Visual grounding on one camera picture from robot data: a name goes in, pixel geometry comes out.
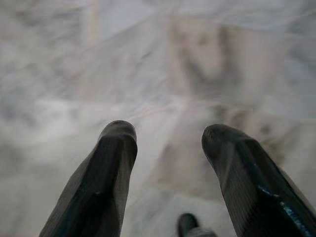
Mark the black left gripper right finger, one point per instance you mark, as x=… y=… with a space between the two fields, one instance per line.
x=251 y=187

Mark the grey black left robot leg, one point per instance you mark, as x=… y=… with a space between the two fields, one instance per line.
x=188 y=223

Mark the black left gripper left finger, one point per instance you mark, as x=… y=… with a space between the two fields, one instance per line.
x=98 y=187

